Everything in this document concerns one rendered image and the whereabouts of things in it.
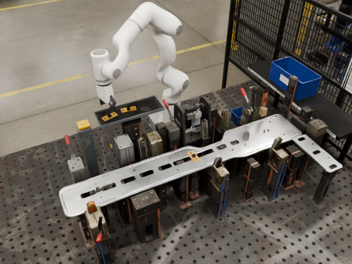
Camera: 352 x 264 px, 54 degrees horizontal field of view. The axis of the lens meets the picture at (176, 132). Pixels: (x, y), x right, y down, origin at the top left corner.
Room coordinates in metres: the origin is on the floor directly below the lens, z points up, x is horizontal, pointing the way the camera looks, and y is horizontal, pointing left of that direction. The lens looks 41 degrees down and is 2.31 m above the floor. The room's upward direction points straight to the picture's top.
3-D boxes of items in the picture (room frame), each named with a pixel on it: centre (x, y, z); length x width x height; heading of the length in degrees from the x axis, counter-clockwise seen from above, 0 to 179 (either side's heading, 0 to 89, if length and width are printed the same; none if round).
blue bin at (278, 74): (1.96, -0.78, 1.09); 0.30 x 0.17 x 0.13; 27
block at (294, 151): (1.38, -0.66, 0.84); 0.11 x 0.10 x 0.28; 26
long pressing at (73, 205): (1.30, -0.08, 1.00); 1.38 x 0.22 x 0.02; 116
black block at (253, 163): (1.28, -0.42, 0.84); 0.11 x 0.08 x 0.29; 26
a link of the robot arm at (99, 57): (1.45, 0.36, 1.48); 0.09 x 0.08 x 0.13; 49
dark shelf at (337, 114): (1.89, -0.82, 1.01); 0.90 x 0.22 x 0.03; 26
